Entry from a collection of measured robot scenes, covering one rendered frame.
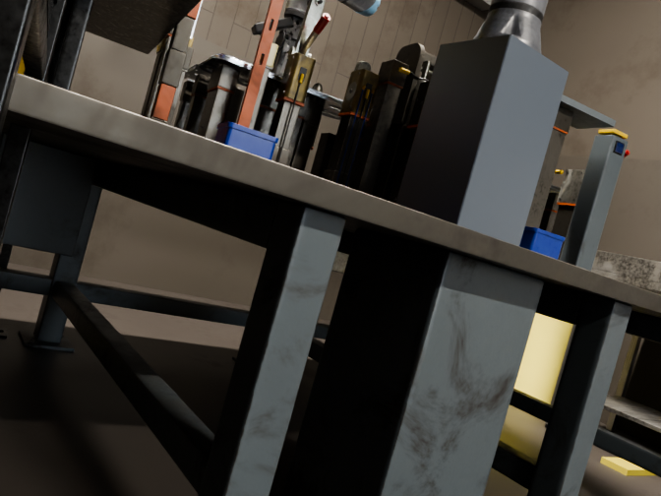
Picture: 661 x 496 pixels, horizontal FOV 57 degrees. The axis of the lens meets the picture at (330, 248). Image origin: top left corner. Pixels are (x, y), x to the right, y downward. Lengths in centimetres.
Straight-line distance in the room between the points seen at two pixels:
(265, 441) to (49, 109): 55
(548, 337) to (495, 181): 239
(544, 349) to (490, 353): 233
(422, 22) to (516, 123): 382
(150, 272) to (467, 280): 305
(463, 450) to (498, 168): 57
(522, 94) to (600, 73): 335
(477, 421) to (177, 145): 86
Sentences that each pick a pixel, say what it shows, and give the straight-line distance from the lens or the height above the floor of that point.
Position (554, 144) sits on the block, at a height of 104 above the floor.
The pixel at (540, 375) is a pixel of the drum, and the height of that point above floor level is 20.
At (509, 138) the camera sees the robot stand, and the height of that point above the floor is 91.
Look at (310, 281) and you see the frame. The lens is 91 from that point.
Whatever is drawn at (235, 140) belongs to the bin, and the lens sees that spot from 125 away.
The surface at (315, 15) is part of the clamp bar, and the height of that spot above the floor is 117.
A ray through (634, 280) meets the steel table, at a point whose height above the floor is 81.
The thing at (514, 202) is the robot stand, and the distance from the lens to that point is 134.
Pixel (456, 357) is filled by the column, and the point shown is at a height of 47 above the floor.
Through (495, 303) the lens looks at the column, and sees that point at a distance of 127.
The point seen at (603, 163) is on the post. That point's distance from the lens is 200.
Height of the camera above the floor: 62
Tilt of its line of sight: 1 degrees down
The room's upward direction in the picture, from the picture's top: 16 degrees clockwise
